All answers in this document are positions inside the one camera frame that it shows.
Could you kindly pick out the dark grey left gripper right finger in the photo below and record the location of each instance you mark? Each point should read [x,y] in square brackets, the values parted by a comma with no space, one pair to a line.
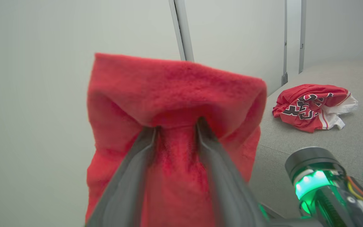
[228,186]

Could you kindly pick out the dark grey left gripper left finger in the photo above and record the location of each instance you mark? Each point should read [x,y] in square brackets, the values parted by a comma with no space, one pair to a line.
[128,183]

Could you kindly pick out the red terry towel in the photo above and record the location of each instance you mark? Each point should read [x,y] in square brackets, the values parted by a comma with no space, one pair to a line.
[175,88]

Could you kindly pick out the red and white basketball jersey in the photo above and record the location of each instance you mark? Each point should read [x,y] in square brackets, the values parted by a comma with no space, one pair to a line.
[298,104]

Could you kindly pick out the wide white partition panel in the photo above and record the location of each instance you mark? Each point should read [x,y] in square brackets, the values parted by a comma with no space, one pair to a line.
[238,37]

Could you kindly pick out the white partition with grey post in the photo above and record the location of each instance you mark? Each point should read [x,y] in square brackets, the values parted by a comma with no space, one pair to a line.
[43,94]

